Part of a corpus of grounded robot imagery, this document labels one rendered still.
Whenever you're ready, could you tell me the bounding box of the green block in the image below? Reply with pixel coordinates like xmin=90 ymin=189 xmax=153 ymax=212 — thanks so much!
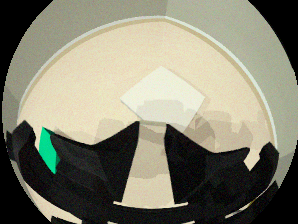
xmin=39 ymin=127 xmax=60 ymax=175

